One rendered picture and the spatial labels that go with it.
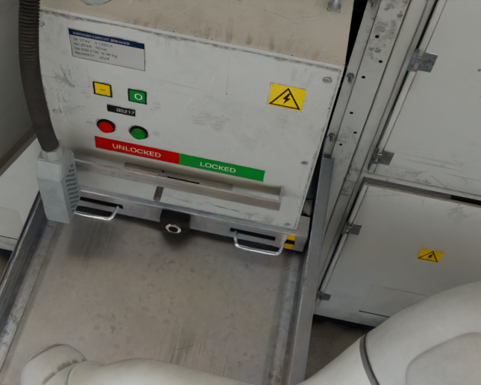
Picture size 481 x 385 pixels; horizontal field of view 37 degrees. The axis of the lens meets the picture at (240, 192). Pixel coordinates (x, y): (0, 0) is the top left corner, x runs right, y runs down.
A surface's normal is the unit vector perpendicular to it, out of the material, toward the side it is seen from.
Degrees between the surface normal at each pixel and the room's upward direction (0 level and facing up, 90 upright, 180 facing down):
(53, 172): 61
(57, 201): 90
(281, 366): 0
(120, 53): 90
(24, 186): 90
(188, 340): 0
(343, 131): 90
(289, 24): 0
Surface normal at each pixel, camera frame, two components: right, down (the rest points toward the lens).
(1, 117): 0.88, 0.44
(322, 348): 0.09, -0.56
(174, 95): -0.18, 0.81
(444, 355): -0.65, -0.46
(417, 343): -0.60, -0.28
